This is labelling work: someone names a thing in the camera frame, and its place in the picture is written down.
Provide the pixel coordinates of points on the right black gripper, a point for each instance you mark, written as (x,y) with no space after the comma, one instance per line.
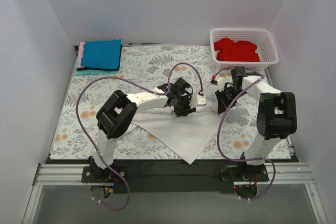
(223,99)

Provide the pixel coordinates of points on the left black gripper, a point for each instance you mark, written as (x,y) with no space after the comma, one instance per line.
(182,107)

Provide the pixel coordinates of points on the white t shirt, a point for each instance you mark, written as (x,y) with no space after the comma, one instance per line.
(186,136)

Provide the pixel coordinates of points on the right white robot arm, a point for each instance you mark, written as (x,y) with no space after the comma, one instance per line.
(276,117)

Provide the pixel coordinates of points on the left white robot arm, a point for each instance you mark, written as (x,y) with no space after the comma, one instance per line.
(115,117)

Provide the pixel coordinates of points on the floral table mat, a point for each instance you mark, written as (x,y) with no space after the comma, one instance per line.
(148,67)

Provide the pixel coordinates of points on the red t shirt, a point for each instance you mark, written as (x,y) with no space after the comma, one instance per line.
(240,51)

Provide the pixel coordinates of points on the white plastic basket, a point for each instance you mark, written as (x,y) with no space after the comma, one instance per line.
(266,47)

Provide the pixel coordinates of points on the blue folded t shirt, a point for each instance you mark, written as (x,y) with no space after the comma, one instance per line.
(104,54)

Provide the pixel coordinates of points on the teal folded t shirt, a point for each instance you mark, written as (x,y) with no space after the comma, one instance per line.
(90,71)

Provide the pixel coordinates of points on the pink folded t shirt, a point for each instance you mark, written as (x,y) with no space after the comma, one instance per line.
(80,54)

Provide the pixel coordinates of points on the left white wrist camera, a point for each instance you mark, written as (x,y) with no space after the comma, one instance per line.
(197,100)

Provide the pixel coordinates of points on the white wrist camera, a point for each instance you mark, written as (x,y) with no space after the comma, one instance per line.
(221,83)
(197,100)

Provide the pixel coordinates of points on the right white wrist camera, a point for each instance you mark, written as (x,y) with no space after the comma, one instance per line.
(221,83)

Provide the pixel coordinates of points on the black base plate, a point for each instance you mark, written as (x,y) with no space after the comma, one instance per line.
(174,186)

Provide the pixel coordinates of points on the aluminium mounting rail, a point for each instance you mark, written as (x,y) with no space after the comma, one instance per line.
(279,173)

